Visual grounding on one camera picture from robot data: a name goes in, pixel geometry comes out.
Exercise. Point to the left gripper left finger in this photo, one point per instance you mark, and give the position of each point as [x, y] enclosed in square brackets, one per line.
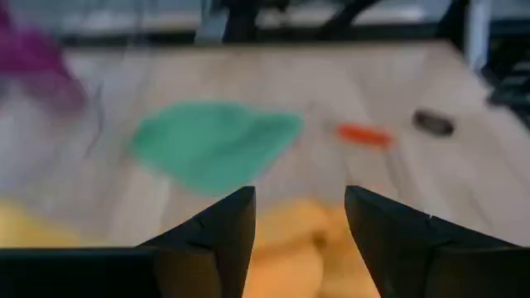
[186, 269]

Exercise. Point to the magenta sports bottle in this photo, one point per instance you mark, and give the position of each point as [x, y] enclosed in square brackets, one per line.
[29, 58]

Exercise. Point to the green microfibre cloth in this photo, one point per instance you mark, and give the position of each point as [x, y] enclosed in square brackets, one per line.
[215, 145]

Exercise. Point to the clear plastic bin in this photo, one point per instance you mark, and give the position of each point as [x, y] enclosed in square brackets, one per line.
[98, 120]

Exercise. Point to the black table frame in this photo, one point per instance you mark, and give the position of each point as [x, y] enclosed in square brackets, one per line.
[136, 39]

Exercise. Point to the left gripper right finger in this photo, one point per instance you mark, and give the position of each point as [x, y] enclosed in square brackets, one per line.
[435, 265]

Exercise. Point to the orange microfibre cloth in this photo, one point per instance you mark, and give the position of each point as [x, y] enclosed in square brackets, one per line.
[290, 248]

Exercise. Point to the yellow sports bottle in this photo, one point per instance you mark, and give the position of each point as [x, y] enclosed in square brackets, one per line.
[25, 227]

